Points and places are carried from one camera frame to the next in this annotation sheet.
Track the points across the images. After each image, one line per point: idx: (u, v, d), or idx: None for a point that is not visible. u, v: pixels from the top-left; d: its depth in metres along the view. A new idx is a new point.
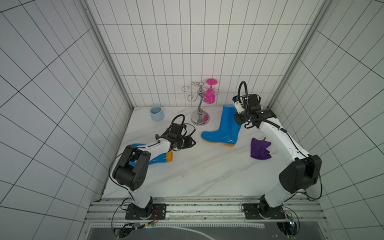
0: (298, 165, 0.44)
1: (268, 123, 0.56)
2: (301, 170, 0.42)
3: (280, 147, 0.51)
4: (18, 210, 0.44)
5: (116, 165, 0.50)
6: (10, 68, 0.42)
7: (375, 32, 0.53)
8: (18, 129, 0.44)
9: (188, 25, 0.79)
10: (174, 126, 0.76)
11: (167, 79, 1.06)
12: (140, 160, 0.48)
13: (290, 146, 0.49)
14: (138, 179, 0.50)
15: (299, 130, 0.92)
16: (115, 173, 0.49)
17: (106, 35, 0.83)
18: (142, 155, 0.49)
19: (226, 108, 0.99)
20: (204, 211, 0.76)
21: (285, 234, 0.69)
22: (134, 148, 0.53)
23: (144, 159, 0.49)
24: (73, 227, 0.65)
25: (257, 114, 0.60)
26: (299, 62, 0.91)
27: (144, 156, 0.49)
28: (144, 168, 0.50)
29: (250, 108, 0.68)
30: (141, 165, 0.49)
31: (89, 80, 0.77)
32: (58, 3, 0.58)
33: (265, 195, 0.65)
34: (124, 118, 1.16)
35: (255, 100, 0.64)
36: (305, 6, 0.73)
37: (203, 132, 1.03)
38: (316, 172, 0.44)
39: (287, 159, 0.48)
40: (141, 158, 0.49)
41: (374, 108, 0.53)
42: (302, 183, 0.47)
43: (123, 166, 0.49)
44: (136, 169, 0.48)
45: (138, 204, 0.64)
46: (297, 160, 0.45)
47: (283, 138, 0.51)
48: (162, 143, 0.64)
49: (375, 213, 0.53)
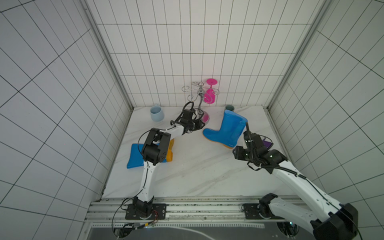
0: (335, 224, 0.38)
1: (283, 169, 0.51)
2: (343, 231, 0.41)
3: (305, 198, 0.45)
4: (18, 210, 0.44)
5: (144, 143, 0.62)
6: (11, 68, 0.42)
7: (375, 32, 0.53)
8: (17, 129, 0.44)
9: (188, 24, 0.79)
10: (185, 113, 0.87)
11: (167, 79, 1.06)
12: (163, 139, 0.60)
13: (316, 197, 0.43)
14: (162, 154, 0.62)
15: (299, 130, 0.92)
16: (143, 150, 0.61)
17: (106, 35, 0.83)
18: (164, 135, 0.61)
19: (228, 114, 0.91)
20: (204, 211, 0.76)
21: (285, 234, 0.69)
22: (156, 130, 0.65)
23: (167, 138, 0.61)
24: (73, 227, 0.65)
25: (266, 159, 0.54)
26: (299, 62, 0.91)
27: (167, 136, 0.61)
28: (167, 145, 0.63)
29: (256, 150, 0.60)
30: (165, 143, 0.61)
31: (89, 80, 0.77)
32: (58, 3, 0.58)
33: (271, 206, 0.63)
34: (124, 119, 1.16)
35: (257, 140, 0.60)
36: (305, 6, 0.73)
37: (205, 129, 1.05)
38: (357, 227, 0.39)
39: (319, 213, 0.41)
40: (164, 138, 0.60)
41: (374, 108, 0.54)
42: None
43: (149, 144, 0.62)
44: (161, 147, 0.60)
45: (145, 196, 0.65)
46: (335, 220, 0.38)
47: (306, 187, 0.46)
48: (178, 127, 0.75)
49: (375, 214, 0.53)
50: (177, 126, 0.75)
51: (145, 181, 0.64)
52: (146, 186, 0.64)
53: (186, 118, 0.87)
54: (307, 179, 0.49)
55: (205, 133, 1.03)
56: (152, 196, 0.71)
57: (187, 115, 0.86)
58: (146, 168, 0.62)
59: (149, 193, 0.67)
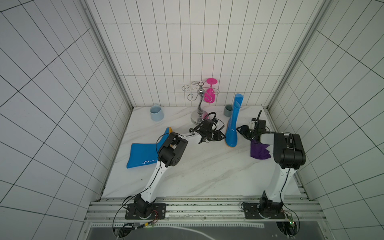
0: (276, 134, 0.60)
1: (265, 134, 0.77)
2: (280, 138, 0.59)
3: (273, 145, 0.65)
4: (18, 210, 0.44)
5: (162, 144, 0.65)
6: (10, 68, 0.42)
7: (375, 32, 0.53)
8: (17, 129, 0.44)
9: (188, 25, 0.79)
10: (205, 122, 0.87)
11: (167, 79, 1.06)
12: (180, 145, 0.63)
13: None
14: (176, 159, 0.65)
15: (300, 130, 0.92)
16: (160, 150, 0.65)
17: (106, 35, 0.83)
18: (182, 142, 0.63)
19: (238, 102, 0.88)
20: (204, 211, 0.76)
21: (285, 234, 0.69)
22: (176, 135, 0.68)
23: (184, 145, 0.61)
24: (73, 227, 0.65)
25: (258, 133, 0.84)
26: (299, 62, 0.91)
27: (184, 143, 0.63)
28: (182, 152, 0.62)
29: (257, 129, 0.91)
30: (181, 150, 0.65)
31: (89, 80, 0.77)
32: (58, 3, 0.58)
33: (266, 192, 0.67)
34: (124, 118, 1.16)
35: (262, 123, 0.86)
36: (305, 7, 0.73)
37: (232, 145, 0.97)
38: (298, 144, 0.57)
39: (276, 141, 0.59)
40: (183, 143, 0.63)
41: (374, 108, 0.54)
42: (288, 152, 0.56)
43: (167, 147, 0.65)
44: (177, 151, 0.62)
45: (145, 198, 0.65)
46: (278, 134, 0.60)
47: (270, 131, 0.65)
48: (196, 136, 0.77)
49: (375, 214, 0.53)
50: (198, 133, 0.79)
51: (152, 182, 0.65)
52: (152, 186, 0.65)
53: (205, 128, 0.88)
54: None
55: (233, 145, 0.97)
56: (154, 198, 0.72)
57: (207, 125, 0.87)
58: (157, 169, 0.64)
59: (152, 194, 0.68)
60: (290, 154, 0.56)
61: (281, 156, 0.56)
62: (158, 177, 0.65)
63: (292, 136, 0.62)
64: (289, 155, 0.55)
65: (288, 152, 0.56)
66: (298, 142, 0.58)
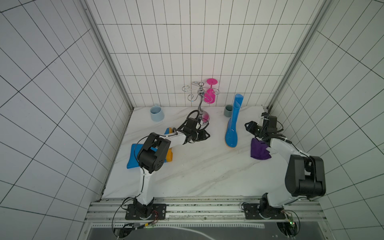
0: (294, 156, 0.48)
1: (277, 138, 0.63)
2: (300, 163, 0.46)
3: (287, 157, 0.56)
4: (18, 210, 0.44)
5: (141, 148, 0.57)
6: (10, 68, 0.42)
7: (375, 32, 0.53)
8: (17, 130, 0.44)
9: (188, 25, 0.79)
10: (189, 121, 0.81)
11: (167, 79, 1.06)
12: (162, 146, 0.55)
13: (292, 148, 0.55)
14: (158, 162, 0.57)
15: (300, 130, 0.92)
16: (139, 155, 0.56)
17: (106, 35, 0.83)
18: (163, 142, 0.56)
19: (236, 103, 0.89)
20: (204, 212, 0.76)
21: (285, 234, 0.69)
22: (156, 135, 0.60)
23: (165, 146, 0.57)
24: (73, 227, 0.65)
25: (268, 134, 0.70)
26: (299, 62, 0.91)
27: (165, 143, 0.56)
28: (164, 153, 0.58)
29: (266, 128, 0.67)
30: (163, 151, 0.57)
31: (89, 80, 0.77)
32: (58, 3, 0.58)
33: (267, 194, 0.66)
34: (124, 118, 1.16)
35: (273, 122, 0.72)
36: (305, 7, 0.73)
37: (232, 145, 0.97)
38: (318, 174, 0.46)
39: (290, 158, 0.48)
40: (164, 144, 0.55)
41: (374, 108, 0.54)
42: (305, 184, 0.46)
43: (147, 150, 0.57)
44: (158, 154, 0.54)
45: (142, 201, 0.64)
46: (296, 155, 0.49)
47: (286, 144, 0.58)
48: (179, 135, 0.70)
49: (375, 214, 0.53)
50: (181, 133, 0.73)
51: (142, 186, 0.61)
52: (144, 190, 0.62)
53: (189, 127, 0.82)
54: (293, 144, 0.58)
55: (233, 146, 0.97)
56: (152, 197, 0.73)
57: (191, 123, 0.81)
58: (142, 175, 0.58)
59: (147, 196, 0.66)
60: (306, 187, 0.46)
61: (296, 188, 0.46)
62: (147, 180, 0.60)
63: (313, 161, 0.47)
64: (304, 187, 0.46)
65: (304, 182, 0.46)
66: (319, 171, 0.46)
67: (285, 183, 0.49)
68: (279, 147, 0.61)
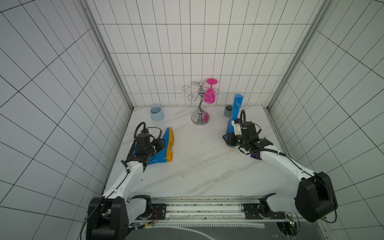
0: (304, 183, 0.43)
1: (267, 150, 0.57)
2: (312, 189, 0.48)
3: (287, 173, 0.49)
4: (18, 210, 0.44)
5: (86, 228, 0.40)
6: (10, 67, 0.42)
7: (376, 32, 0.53)
8: (18, 129, 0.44)
9: (188, 25, 0.79)
10: (139, 140, 0.66)
11: (167, 79, 1.06)
12: (115, 211, 0.40)
13: (293, 168, 0.48)
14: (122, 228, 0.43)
15: (300, 130, 0.92)
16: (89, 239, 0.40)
17: (106, 35, 0.83)
18: (114, 206, 0.40)
19: (236, 101, 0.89)
20: (204, 211, 0.76)
21: (285, 234, 0.69)
22: (99, 201, 0.43)
23: (119, 208, 0.42)
24: (73, 227, 0.65)
25: (254, 145, 0.63)
26: (299, 62, 0.91)
27: (118, 205, 0.41)
28: (124, 215, 0.44)
29: (248, 137, 0.69)
30: (119, 215, 0.41)
31: (89, 80, 0.77)
32: (58, 3, 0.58)
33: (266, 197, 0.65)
34: (124, 119, 1.16)
35: (252, 128, 0.66)
36: (305, 6, 0.73)
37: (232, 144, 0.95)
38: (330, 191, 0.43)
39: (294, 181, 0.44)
40: (115, 208, 0.40)
41: (374, 108, 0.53)
42: (322, 208, 0.43)
43: (96, 227, 0.41)
44: (115, 223, 0.40)
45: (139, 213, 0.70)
46: (304, 180, 0.43)
47: (284, 162, 0.51)
48: (134, 167, 0.56)
49: (375, 214, 0.53)
50: (133, 160, 0.59)
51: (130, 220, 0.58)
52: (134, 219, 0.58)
53: (142, 146, 0.66)
54: (288, 157, 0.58)
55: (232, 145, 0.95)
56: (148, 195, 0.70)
57: (142, 141, 0.66)
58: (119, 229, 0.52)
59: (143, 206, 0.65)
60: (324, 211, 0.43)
61: (316, 215, 0.43)
62: (134, 208, 0.57)
63: (320, 179, 0.43)
64: (323, 210, 0.43)
65: (322, 207, 0.43)
66: (329, 189, 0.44)
67: (298, 206, 0.45)
68: (275, 163, 0.54)
